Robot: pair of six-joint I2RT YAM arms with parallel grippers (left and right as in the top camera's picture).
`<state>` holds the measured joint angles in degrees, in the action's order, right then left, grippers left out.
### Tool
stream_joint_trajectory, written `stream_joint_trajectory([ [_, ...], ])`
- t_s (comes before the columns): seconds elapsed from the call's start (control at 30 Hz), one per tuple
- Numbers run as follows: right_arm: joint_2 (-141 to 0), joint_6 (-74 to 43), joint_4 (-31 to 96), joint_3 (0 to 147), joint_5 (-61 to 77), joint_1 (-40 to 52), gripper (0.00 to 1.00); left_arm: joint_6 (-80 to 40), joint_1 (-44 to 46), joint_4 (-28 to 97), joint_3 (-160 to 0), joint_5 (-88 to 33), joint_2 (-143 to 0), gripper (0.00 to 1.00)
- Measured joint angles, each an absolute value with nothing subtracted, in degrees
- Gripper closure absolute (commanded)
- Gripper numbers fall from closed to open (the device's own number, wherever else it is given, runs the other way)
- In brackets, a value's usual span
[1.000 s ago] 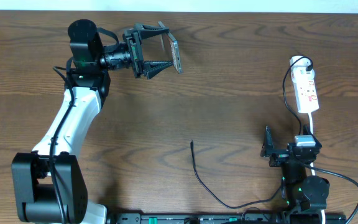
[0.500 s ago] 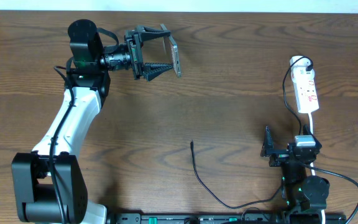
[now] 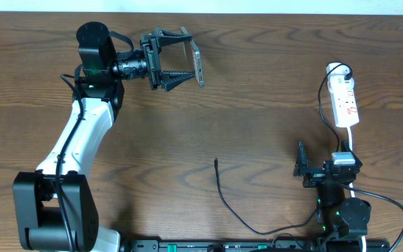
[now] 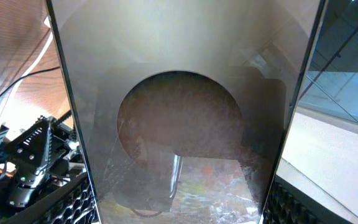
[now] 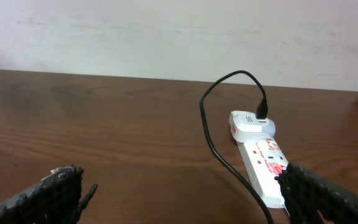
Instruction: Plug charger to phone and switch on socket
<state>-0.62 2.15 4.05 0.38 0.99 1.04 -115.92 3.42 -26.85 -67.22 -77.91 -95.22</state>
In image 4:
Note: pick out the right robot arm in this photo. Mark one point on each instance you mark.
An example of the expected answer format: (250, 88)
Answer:
(43, 177)

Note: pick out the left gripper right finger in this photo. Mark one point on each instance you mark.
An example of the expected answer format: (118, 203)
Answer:
(300, 201)

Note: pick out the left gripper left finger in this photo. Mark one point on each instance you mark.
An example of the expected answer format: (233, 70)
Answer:
(72, 203)

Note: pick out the bronze Galaxy smartphone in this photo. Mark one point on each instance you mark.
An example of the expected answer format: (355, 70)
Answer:
(182, 107)

